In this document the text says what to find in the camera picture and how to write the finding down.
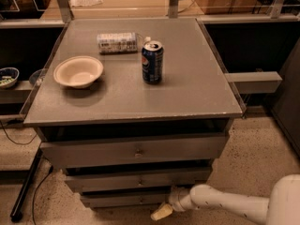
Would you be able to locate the grey middle drawer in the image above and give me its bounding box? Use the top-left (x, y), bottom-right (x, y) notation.
top-left (65, 167), bottom-right (211, 193)

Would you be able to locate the grey side shelf beam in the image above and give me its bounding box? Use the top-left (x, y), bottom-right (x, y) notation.
top-left (225, 71), bottom-right (282, 94)

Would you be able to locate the black floor cable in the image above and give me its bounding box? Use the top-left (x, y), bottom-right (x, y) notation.
top-left (0, 113), bottom-right (54, 225)

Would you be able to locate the dark round dish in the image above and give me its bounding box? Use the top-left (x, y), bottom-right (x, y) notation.
top-left (29, 68), bottom-right (48, 86)

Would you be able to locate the grey drawer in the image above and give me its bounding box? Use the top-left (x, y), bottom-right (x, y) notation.
top-left (40, 134), bottom-right (229, 169)
top-left (65, 167), bottom-right (211, 193)
top-left (81, 187), bottom-right (171, 208)

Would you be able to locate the black metal floor bar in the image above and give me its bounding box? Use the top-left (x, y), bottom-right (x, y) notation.
top-left (10, 149), bottom-right (42, 223)

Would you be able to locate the blue pepsi can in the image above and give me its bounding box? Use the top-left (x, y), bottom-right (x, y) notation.
top-left (142, 40), bottom-right (164, 83)

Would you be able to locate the white paper bowl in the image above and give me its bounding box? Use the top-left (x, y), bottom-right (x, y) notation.
top-left (53, 56), bottom-right (104, 89)

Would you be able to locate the grey top drawer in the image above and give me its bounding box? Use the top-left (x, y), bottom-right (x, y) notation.
top-left (40, 134), bottom-right (229, 169)

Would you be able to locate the clear plastic water bottle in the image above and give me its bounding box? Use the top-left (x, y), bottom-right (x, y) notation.
top-left (97, 32), bottom-right (151, 54)

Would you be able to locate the grey bottom drawer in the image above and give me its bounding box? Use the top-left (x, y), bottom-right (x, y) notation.
top-left (81, 187), bottom-right (171, 208)

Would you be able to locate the grey drawer cabinet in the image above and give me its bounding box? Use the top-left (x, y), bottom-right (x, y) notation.
top-left (25, 18), bottom-right (242, 198)

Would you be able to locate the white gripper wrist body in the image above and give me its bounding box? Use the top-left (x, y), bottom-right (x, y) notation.
top-left (168, 187), bottom-right (198, 212)

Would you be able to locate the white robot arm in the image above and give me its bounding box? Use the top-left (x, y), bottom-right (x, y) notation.
top-left (151, 174), bottom-right (300, 225)

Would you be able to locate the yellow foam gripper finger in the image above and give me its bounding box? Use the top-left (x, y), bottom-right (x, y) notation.
top-left (151, 202), bottom-right (173, 221)

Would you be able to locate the small blue patterned bowl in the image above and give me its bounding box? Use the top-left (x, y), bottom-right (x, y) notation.
top-left (0, 67), bottom-right (20, 89)

